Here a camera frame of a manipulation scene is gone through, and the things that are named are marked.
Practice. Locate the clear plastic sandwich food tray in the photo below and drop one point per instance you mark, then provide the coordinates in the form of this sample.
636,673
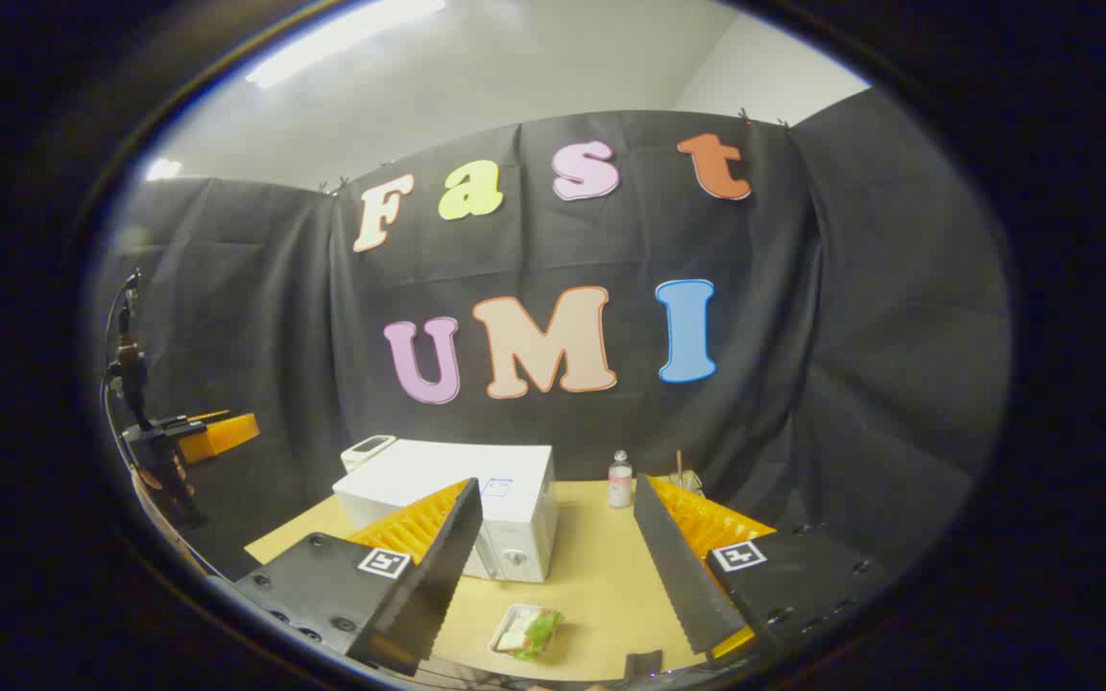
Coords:
519,633

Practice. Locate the clear glass cup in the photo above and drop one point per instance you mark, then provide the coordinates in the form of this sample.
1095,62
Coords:
690,482

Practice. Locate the black backdrop cloth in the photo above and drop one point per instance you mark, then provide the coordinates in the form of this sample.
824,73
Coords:
803,384

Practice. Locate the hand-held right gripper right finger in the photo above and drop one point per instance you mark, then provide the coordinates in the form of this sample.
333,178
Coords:
678,576

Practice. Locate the small clear bottle pink label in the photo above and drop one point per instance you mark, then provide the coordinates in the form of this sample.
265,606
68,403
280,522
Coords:
619,485

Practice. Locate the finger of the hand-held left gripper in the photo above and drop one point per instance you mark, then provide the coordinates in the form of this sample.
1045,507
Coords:
222,437

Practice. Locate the white toaster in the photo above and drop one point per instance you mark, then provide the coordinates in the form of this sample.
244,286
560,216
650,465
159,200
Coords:
368,449

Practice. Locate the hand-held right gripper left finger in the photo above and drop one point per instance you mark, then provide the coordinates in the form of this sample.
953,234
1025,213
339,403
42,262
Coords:
438,576

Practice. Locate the white microwave oven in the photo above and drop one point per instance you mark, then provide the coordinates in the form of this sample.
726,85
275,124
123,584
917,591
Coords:
515,518

